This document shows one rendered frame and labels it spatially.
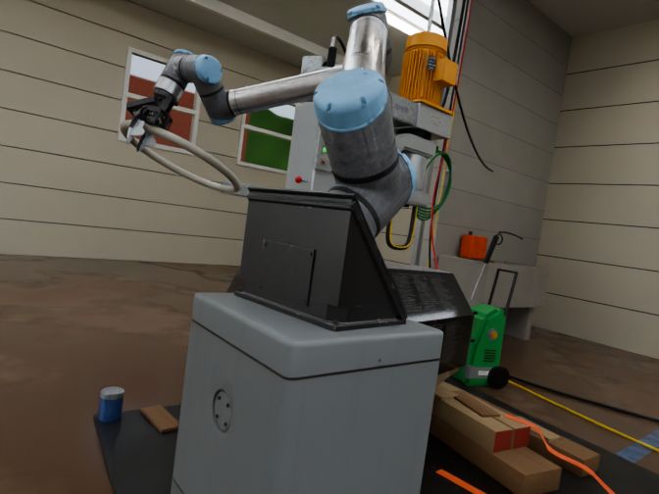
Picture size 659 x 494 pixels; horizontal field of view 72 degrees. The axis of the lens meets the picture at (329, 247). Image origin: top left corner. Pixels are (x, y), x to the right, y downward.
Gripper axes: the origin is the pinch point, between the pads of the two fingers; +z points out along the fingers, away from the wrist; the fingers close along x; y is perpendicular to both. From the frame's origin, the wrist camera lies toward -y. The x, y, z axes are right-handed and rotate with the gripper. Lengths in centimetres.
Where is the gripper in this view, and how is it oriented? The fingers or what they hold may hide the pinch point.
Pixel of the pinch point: (132, 144)
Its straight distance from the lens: 172.5
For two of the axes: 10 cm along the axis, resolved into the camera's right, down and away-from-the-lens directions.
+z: -4.0, 9.0, -1.8
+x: 2.5, 3.0, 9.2
